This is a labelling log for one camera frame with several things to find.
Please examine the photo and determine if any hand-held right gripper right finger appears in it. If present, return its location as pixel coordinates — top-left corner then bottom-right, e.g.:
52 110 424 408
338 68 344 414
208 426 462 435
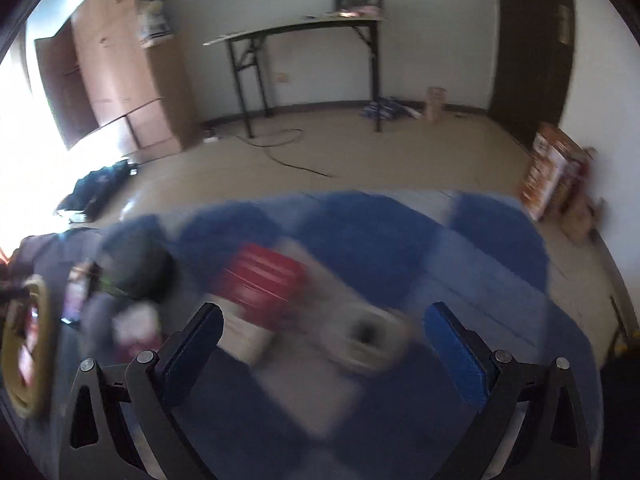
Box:
424 302 593 480

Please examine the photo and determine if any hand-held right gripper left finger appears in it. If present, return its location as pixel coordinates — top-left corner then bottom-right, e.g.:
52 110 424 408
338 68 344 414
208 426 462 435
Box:
59 302 225 480

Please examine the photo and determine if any white tape roll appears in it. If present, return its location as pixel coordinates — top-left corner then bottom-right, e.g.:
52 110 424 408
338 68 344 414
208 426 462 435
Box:
300 255 416 373

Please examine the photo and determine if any large black grey round sponge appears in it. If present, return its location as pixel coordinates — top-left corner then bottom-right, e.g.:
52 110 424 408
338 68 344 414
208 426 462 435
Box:
97 230 176 306

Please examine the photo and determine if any pale yellow basin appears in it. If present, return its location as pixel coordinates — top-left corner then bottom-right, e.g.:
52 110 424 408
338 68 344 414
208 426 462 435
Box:
0 274 53 418

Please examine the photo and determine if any pink white packet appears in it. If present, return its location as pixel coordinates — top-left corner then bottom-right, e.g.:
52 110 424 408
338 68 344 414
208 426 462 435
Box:
112 305 161 356

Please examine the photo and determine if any blue white checked blanket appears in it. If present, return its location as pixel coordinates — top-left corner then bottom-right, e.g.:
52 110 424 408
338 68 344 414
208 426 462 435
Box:
100 189 601 480

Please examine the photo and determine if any dark clothes pile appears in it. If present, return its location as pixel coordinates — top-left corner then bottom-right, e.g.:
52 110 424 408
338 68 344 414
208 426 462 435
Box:
55 160 138 223

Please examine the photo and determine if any brown paper bag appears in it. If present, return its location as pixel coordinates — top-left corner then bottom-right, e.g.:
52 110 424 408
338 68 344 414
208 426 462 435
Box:
560 150 606 246

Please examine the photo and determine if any orange printed cardboard box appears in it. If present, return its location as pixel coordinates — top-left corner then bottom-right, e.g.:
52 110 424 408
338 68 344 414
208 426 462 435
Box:
517 122 586 222

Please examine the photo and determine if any small brown cardboard box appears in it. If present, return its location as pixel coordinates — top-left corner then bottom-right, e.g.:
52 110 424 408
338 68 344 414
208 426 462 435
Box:
425 86 447 123

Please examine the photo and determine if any blue white bags pile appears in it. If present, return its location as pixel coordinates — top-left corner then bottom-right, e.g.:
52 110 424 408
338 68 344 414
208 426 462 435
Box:
361 97 426 120

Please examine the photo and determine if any brown wooden wardrobe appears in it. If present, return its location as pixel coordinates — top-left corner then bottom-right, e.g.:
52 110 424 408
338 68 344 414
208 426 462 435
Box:
34 0 201 163

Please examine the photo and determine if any black door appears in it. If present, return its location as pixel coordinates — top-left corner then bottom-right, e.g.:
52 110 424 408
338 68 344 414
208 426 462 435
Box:
487 0 576 151

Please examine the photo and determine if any white blue plastic bag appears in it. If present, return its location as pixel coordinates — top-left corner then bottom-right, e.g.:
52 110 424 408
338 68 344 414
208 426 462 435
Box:
137 0 176 48

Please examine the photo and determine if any black-legged folding table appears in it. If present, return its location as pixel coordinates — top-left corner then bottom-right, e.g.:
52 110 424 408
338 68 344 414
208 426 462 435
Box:
202 14 386 138

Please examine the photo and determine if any dark box with holes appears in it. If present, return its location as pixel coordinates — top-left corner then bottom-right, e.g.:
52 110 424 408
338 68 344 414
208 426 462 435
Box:
332 0 385 18

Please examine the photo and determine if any black floor cable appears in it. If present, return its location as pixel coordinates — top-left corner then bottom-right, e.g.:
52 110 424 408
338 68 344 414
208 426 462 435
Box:
205 127 333 178

